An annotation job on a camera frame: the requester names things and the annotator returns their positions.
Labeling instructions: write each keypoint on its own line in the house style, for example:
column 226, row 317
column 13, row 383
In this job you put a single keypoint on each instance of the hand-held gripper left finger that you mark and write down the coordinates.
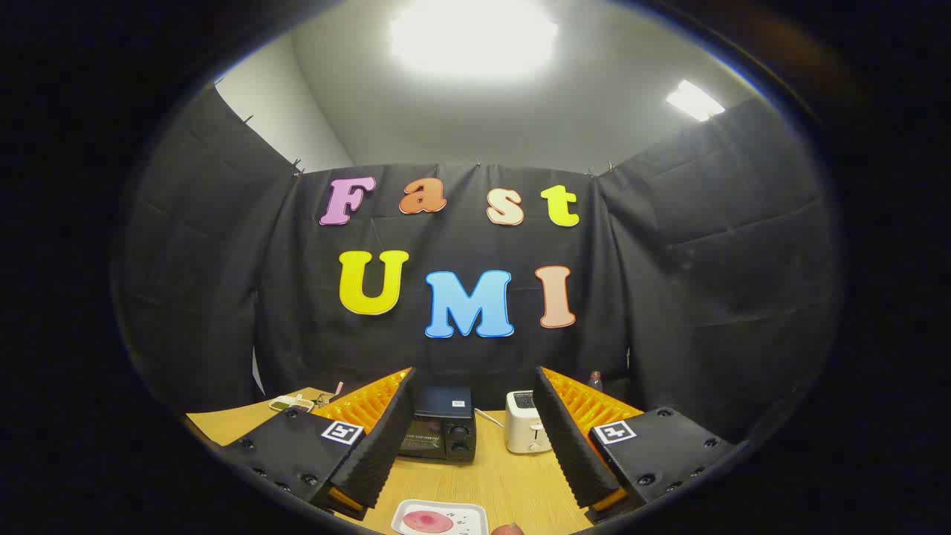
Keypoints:
column 383, row 453

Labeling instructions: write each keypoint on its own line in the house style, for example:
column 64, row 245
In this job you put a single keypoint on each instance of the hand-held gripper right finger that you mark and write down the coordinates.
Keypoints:
column 568, row 453

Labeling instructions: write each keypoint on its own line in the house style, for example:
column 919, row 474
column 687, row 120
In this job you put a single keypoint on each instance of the black toaster oven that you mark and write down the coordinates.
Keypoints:
column 446, row 438

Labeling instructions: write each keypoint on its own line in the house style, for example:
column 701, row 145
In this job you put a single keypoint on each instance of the pink ham slice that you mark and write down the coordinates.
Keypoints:
column 427, row 521

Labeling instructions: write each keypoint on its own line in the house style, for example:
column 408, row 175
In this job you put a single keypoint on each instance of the white square plate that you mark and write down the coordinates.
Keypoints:
column 468, row 516

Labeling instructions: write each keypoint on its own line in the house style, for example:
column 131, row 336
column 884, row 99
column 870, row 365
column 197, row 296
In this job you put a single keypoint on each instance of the white bread toaster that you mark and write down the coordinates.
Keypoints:
column 524, row 435

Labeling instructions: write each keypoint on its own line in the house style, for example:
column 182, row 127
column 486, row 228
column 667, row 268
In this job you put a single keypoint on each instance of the clear plastic bottle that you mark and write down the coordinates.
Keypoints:
column 595, row 383

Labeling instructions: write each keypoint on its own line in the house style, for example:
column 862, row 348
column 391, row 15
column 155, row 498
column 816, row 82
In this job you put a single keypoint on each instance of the white divided bean dish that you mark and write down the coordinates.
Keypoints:
column 290, row 405

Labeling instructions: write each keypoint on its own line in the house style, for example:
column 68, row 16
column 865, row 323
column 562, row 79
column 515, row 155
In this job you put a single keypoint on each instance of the black backdrop cloth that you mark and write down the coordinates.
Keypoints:
column 669, row 297

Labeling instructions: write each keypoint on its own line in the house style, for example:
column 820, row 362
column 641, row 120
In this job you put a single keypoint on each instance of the small ceiling light panel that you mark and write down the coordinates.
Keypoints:
column 695, row 100

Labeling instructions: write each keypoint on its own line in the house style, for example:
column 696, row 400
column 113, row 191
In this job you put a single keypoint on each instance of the large ceiling light panel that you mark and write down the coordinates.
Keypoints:
column 475, row 37

